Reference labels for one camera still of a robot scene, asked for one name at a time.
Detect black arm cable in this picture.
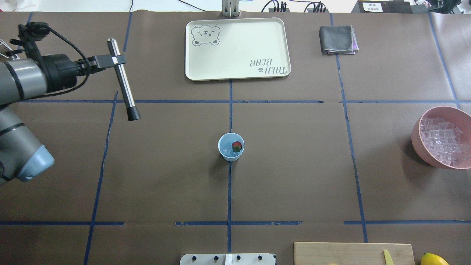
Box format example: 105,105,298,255
40,24,91,87

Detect white pole mount base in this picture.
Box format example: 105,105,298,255
180,253,277,265

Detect metal cup rack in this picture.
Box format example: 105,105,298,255
0,39,19,61

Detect black box with label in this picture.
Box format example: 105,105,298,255
351,0,413,14

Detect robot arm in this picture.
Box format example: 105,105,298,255
0,22,141,185

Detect ice cube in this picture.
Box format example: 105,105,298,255
222,143,234,156

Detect grey folded cloth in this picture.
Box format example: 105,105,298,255
319,25,360,55

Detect clear ice cubes pile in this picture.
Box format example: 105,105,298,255
419,117,471,166

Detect orange black power strips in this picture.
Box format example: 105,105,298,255
261,0,329,13

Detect blue plastic cup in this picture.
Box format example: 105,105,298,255
217,133,245,162

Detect yellow lemon outer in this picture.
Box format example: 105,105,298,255
420,252,449,265

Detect pink bowl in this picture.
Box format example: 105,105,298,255
411,106,471,170

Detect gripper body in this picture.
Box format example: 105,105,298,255
10,22,93,93

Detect cream bear tray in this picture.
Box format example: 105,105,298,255
185,17,291,81

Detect red strawberry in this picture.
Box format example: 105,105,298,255
231,141,243,153

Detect aluminium frame post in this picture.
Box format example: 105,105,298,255
222,0,240,17

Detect steel muddler black tip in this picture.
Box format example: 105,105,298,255
107,38,141,121

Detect yellow plastic knife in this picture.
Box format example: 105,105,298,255
383,250,394,265

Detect bamboo cutting board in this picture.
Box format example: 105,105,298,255
293,242,415,265

